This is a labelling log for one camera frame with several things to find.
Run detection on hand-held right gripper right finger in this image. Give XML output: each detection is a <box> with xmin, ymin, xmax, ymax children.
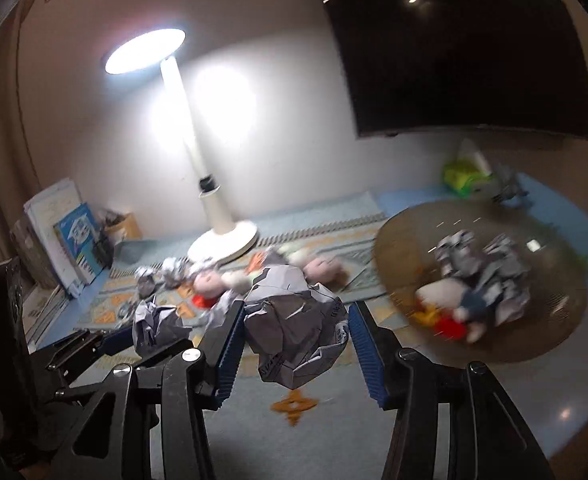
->
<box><xmin>348</xmin><ymin>301</ymin><xmax>555</xmax><ymax>480</ymax></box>

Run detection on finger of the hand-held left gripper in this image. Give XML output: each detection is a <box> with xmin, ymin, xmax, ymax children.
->
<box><xmin>96</xmin><ymin>332</ymin><xmax>142</xmax><ymax>359</ymax></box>
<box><xmin>39</xmin><ymin>330</ymin><xmax>103</xmax><ymax>369</ymax></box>

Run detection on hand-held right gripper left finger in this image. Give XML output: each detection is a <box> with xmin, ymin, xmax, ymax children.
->
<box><xmin>56</xmin><ymin>302</ymin><xmax>247</xmax><ymax>480</ymax></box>

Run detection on small grey paper ball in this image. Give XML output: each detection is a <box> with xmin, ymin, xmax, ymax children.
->
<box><xmin>133</xmin><ymin>300</ymin><xmax>192</xmax><ymax>356</ymax></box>

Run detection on large printed paper ball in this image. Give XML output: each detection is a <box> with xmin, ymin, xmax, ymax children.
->
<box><xmin>244</xmin><ymin>266</ymin><xmax>350</xmax><ymax>391</ymax></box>

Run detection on three-ball dango plush toy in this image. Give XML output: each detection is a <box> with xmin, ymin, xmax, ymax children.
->
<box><xmin>191</xmin><ymin>260</ymin><xmax>255</xmax><ymax>301</ymax></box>

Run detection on blue and white plush toy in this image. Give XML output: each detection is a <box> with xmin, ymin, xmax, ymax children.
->
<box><xmin>411</xmin><ymin>280</ymin><xmax>497</xmax><ymax>343</ymax></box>

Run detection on brown mesh basket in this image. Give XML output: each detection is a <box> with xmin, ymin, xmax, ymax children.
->
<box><xmin>373</xmin><ymin>199</ymin><xmax>588</xmax><ymax>363</ymax></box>

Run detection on stack of flat books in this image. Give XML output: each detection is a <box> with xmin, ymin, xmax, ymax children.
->
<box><xmin>21</xmin><ymin>280</ymin><xmax>100</xmax><ymax>351</ymax></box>

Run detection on black mesh pen holder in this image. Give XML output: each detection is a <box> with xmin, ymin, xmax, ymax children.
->
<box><xmin>91</xmin><ymin>232</ymin><xmax>115</xmax><ymax>271</ymax></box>

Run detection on blue boxed book set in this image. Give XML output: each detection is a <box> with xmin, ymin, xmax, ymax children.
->
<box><xmin>53</xmin><ymin>202</ymin><xmax>106</xmax><ymax>286</ymax></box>

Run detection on row of upright books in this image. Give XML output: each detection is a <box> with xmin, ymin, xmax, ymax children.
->
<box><xmin>9</xmin><ymin>215</ymin><xmax>60</xmax><ymax>291</ymax></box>

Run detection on blue patterned woven mat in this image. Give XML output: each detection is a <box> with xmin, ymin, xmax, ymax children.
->
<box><xmin>39</xmin><ymin>191</ymin><xmax>425</xmax><ymax>480</ymax></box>

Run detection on white booklets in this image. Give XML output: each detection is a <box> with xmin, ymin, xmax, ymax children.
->
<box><xmin>24</xmin><ymin>177</ymin><xmax>82</xmax><ymax>291</ymax></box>

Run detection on white desk lamp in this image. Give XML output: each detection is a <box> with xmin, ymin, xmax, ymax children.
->
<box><xmin>104</xmin><ymin>28</ymin><xmax>260</xmax><ymax>263</ymax></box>

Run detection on green tissue pack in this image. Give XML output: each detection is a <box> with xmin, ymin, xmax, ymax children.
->
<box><xmin>441</xmin><ymin>140</ymin><xmax>497</xmax><ymax>196</ymax></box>

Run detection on black monitor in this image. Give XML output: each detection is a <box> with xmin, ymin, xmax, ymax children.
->
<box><xmin>306</xmin><ymin>0</ymin><xmax>588</xmax><ymax>142</ymax></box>

